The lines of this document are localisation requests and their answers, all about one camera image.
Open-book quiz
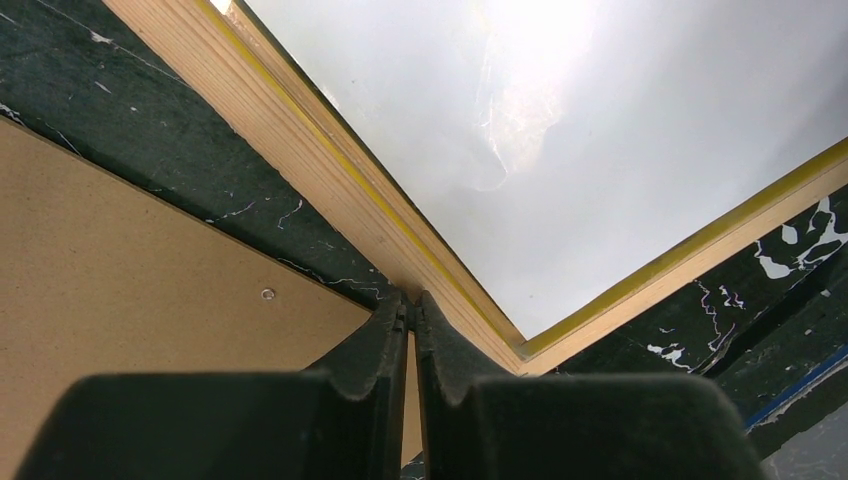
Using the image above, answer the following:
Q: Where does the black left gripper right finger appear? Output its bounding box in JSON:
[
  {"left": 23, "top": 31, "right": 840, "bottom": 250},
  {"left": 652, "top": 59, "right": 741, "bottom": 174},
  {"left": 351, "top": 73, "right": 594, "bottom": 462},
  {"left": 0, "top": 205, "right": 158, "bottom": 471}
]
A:
[{"left": 414, "top": 293, "right": 764, "bottom": 479}]

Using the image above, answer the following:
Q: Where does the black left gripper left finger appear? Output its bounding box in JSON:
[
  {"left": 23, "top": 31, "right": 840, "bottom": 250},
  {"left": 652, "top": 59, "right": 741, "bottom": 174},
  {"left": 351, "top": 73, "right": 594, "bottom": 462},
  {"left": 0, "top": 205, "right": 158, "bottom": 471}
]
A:
[{"left": 16, "top": 293, "right": 408, "bottom": 479}]

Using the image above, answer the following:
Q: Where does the brown backing board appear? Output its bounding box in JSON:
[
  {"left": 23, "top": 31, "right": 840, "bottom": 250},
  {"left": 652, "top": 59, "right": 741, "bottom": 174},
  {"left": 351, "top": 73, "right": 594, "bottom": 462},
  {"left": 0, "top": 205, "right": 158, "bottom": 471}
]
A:
[{"left": 1, "top": 120, "right": 422, "bottom": 479}]

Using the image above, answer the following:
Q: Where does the yellow wooden picture frame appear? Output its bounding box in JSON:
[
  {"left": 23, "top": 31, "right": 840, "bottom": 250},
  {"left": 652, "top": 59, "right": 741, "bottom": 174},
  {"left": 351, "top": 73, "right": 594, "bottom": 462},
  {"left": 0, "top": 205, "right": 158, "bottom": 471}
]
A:
[{"left": 109, "top": 1, "right": 847, "bottom": 375}]

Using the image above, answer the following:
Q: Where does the building photo print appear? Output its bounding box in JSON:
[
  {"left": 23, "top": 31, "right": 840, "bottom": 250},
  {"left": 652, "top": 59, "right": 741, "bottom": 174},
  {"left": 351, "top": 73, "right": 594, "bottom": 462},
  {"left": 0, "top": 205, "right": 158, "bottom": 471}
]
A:
[{"left": 250, "top": 1, "right": 847, "bottom": 338}]

